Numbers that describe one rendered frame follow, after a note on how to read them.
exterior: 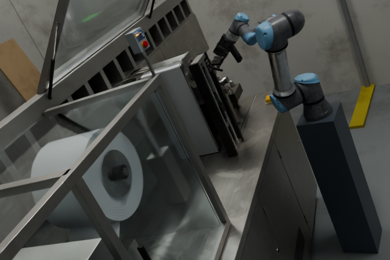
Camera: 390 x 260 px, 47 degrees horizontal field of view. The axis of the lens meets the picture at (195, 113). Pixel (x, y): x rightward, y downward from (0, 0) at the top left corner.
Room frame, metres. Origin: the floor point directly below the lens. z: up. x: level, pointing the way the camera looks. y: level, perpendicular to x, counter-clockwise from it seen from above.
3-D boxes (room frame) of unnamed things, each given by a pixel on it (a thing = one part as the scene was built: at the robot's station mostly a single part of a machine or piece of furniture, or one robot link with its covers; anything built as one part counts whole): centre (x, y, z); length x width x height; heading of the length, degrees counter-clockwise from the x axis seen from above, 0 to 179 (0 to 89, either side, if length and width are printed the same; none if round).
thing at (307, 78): (2.11, -0.59, 1.07); 0.13 x 0.12 x 0.14; 96
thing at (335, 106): (2.11, -0.59, 0.45); 0.20 x 0.20 x 0.90; 53
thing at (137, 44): (2.03, 0.09, 1.66); 0.07 x 0.07 x 0.10; 50
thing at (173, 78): (2.29, 0.10, 1.17); 0.34 x 0.05 x 0.54; 62
